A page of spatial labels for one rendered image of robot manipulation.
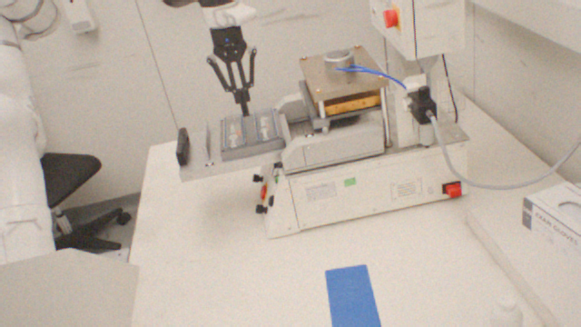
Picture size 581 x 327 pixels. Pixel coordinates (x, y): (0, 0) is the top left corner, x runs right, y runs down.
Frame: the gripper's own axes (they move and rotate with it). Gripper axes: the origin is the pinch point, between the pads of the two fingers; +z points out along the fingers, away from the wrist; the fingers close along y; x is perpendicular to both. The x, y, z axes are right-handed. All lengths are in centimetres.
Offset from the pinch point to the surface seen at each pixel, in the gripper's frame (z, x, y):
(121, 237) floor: 107, -111, 89
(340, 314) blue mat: 32, 47, -13
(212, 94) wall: 49, -141, 25
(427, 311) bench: 33, 50, -30
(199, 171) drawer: 11.1, 11.1, 14.1
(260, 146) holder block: 8.6, 9.8, -2.3
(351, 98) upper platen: 1.5, 8.2, -26.7
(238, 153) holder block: 9.0, 9.9, 3.6
